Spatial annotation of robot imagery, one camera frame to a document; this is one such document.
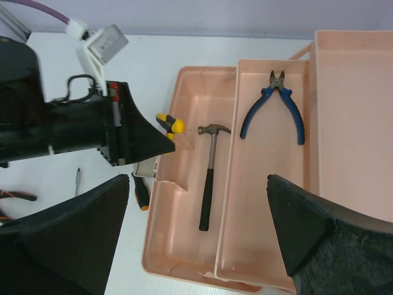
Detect black orange tip screwdriver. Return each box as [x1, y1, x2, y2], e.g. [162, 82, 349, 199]
[131, 173, 150, 211]

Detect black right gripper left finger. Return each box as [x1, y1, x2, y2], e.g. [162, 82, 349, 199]
[1, 175, 130, 294]

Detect pink translucent plastic toolbox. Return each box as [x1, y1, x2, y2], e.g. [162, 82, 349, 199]
[142, 30, 392, 293]

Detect long thin shaft screwdriver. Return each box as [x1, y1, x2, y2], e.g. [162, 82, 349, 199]
[155, 113, 185, 141]

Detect left aluminium corner post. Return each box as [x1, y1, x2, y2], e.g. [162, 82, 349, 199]
[1, 5, 32, 43]

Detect yellow black screwdriver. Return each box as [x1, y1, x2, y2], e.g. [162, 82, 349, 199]
[75, 167, 81, 196]

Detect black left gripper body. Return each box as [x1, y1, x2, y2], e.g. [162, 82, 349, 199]
[1, 37, 126, 168]

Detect claw hammer black handle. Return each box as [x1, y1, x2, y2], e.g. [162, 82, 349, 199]
[198, 124, 232, 232]

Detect blue handle cutting pliers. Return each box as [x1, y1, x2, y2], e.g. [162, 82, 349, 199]
[237, 71, 306, 147]

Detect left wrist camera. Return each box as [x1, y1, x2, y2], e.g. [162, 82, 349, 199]
[66, 19, 128, 96]

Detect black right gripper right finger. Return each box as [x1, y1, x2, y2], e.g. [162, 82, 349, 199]
[267, 175, 392, 294]

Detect orange black handle pliers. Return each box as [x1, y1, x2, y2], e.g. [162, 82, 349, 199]
[0, 189, 37, 225]

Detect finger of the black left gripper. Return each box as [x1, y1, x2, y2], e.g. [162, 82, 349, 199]
[106, 81, 176, 166]

